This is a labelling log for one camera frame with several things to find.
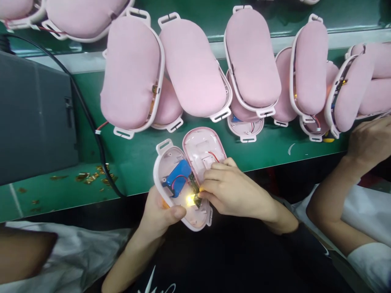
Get pink plastic cover half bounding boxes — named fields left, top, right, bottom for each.
left=182, top=126, right=229, bottom=191

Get person's right hand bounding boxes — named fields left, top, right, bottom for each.
left=198, top=157, right=285, bottom=228

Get scattered gold foil scraps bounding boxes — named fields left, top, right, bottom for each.
left=17, top=164, right=120, bottom=213

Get pile of pink padded devices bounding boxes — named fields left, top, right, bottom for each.
left=0, top=0, right=391, bottom=144

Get blue cylindrical battery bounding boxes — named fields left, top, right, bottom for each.
left=161, top=160, right=192, bottom=199

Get black cable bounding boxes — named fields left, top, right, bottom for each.
left=0, top=33, right=127, bottom=197

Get dark grey box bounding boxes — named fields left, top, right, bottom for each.
left=0, top=50, right=81, bottom=186

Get person's body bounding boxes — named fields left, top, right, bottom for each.
left=101, top=210, right=352, bottom=293

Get pink shell with battery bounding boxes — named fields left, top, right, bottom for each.
left=154, top=138, right=213, bottom=232

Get small green circuit board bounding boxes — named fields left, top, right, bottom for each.
left=187, top=174, right=206, bottom=211

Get person's left hand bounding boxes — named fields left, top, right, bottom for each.
left=138, top=185, right=187, bottom=238

